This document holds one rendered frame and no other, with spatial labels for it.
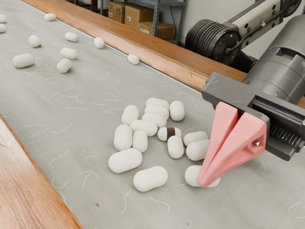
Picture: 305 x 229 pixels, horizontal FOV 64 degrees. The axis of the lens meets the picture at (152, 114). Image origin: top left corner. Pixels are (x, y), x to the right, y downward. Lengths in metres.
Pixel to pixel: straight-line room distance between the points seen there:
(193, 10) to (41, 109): 2.70
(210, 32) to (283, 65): 0.51
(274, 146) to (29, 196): 0.23
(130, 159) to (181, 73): 0.27
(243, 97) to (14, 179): 0.21
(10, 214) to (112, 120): 0.18
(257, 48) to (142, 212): 2.41
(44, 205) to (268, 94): 0.21
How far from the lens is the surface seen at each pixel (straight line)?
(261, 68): 0.27
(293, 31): 0.30
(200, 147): 0.29
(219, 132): 0.23
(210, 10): 2.84
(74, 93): 0.41
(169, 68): 0.51
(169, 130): 0.31
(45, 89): 0.43
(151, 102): 0.36
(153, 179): 0.25
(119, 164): 0.26
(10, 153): 0.27
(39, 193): 0.23
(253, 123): 0.23
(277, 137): 0.27
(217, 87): 0.25
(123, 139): 0.28
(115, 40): 0.64
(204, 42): 0.75
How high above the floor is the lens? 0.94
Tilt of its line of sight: 32 degrees down
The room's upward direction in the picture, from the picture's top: 8 degrees clockwise
